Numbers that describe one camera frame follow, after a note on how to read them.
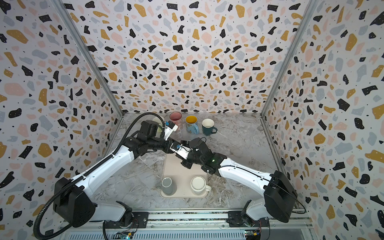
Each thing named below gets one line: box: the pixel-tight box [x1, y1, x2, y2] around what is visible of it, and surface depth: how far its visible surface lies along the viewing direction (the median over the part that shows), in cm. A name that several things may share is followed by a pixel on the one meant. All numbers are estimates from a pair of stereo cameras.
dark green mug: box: [202, 118, 218, 136], surface depth 105 cm
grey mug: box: [156, 177, 174, 195], surface depth 78 cm
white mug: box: [190, 175, 212, 194], surface depth 80 cm
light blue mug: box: [185, 115, 200, 135], surface depth 105 cm
